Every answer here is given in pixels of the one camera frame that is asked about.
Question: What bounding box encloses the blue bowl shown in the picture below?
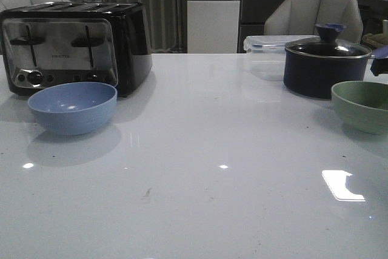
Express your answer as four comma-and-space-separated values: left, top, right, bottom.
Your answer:
27, 82, 118, 135

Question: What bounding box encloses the green bowl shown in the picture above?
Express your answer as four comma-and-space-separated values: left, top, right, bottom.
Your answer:
331, 81, 387, 135

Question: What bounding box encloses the clear plastic food container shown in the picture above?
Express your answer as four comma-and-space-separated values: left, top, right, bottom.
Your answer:
243, 35, 315, 81

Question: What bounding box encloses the white refrigerator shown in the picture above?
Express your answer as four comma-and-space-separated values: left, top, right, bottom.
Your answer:
187, 0, 240, 53

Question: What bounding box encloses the dark blue saucepan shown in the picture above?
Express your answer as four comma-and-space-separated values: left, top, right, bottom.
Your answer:
284, 43, 387, 99

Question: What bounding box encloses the dark kitchen counter cabinet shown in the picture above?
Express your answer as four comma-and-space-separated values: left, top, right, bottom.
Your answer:
238, 0, 388, 54

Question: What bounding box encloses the grey armchair right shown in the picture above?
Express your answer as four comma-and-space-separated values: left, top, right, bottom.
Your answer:
264, 0, 363, 43

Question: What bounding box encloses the glass pot lid blue knob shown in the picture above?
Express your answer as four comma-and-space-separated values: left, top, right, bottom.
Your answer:
285, 23, 372, 59

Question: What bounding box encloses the black and chrome four-slot toaster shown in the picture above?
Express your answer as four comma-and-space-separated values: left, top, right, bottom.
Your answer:
1, 2, 152, 96

